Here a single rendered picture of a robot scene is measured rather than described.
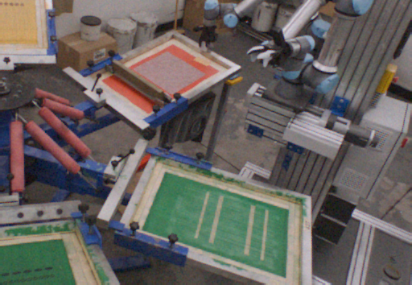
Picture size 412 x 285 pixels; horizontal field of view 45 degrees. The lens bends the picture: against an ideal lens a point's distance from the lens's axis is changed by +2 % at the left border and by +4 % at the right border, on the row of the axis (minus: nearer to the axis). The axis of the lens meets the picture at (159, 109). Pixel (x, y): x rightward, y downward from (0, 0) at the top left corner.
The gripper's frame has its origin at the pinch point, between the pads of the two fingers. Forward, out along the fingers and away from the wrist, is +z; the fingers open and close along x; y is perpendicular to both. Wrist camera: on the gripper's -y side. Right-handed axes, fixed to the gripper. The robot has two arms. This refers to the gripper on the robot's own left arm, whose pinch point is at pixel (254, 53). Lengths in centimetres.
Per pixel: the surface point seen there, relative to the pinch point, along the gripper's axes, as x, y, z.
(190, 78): 77, 50, -39
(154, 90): 69, 46, -6
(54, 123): 58, 42, 60
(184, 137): 75, 90, -38
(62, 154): 45, 50, 64
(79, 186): 44, 70, 56
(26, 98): 62, 28, 71
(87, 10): 305, 78, -105
